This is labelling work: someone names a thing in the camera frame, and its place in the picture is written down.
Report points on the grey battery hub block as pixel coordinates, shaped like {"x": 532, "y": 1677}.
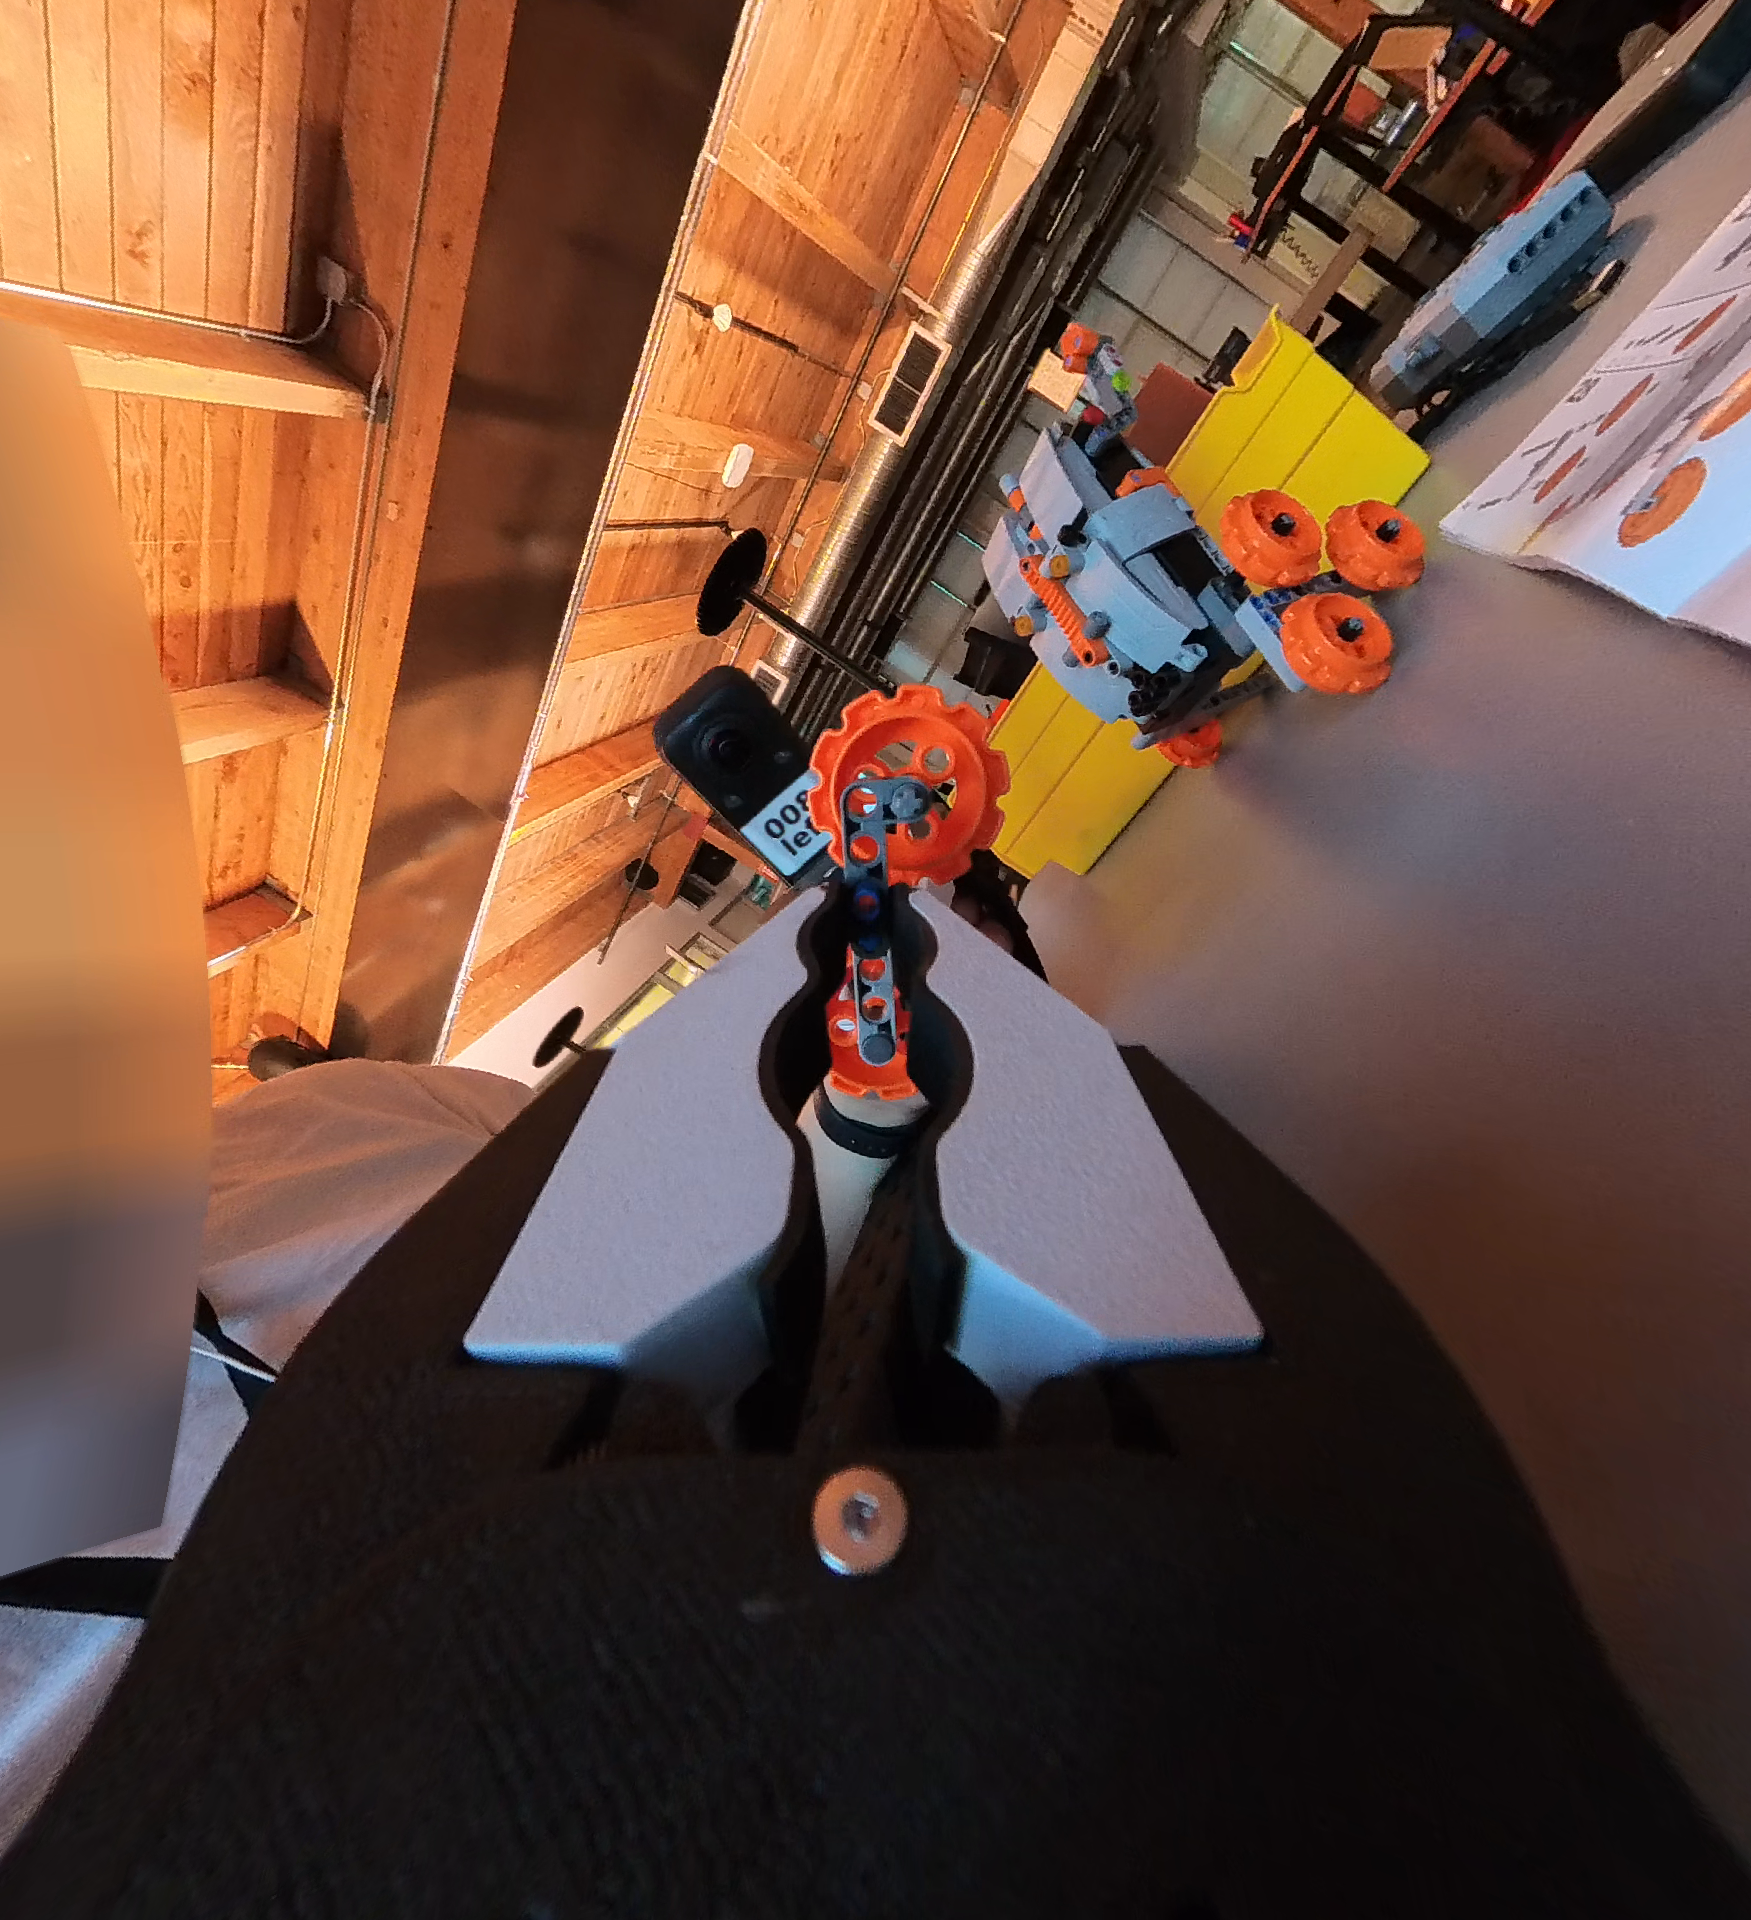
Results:
{"x": 1507, "y": 286}

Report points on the yellow storage bin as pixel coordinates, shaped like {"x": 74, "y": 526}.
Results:
{"x": 1310, "y": 427}

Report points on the black wristband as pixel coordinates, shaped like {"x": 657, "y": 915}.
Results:
{"x": 877, "y": 1136}

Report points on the person's light t-shirt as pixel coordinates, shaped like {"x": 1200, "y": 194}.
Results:
{"x": 350, "y": 1172}

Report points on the person's left forearm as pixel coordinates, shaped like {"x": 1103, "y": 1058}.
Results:
{"x": 837, "y": 1200}

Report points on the grey orange block robot model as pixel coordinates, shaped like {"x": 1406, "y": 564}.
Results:
{"x": 1128, "y": 557}

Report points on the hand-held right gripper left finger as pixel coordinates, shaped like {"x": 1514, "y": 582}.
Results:
{"x": 638, "y": 1200}

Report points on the grey desk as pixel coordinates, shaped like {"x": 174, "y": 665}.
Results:
{"x": 1415, "y": 978}

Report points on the grey beam orange wheel assembly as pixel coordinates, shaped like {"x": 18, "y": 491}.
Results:
{"x": 970, "y": 818}

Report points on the brown panel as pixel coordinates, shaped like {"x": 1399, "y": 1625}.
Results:
{"x": 1165, "y": 407}

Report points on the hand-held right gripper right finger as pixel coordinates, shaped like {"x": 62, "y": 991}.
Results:
{"x": 1085, "y": 1200}

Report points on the black light stand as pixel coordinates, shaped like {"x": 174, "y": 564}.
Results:
{"x": 731, "y": 585}
{"x": 561, "y": 1034}

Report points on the open instruction booklet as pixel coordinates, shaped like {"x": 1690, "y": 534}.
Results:
{"x": 1739, "y": 493}

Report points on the metal air duct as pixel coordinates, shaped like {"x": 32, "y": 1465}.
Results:
{"x": 952, "y": 296}

